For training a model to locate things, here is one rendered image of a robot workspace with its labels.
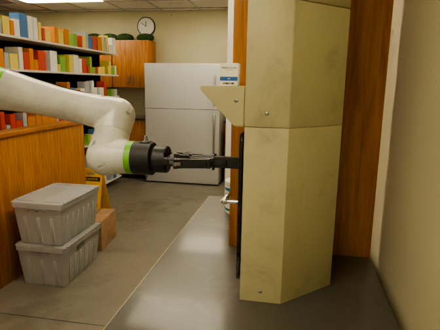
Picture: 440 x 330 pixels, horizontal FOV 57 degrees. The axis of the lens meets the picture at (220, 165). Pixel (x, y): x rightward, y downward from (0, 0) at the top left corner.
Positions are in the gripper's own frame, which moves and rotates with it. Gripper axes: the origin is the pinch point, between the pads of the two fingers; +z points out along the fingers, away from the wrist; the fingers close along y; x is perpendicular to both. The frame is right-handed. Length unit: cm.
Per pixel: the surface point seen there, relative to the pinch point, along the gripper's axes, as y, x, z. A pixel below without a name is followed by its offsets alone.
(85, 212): 185, 83, -145
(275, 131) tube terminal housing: -4.6, -9.2, 12.5
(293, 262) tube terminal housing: -1.9, 26.1, 18.5
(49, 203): 150, 66, -153
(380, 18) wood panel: 32, -41, 41
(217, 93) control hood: -4.6, -18.2, -2.3
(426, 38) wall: 6, -32, 48
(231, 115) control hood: -4.6, -12.8, 1.4
